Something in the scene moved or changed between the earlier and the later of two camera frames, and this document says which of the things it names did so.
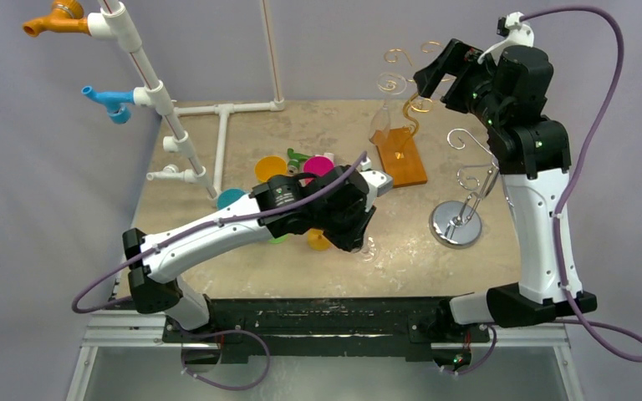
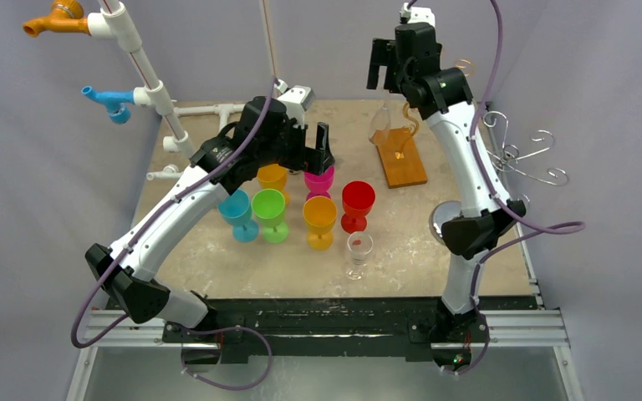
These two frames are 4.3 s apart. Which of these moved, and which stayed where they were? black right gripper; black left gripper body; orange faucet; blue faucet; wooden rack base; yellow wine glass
Moved: black left gripper body; black right gripper
Stayed: orange faucet; blue faucet; yellow wine glass; wooden rack base
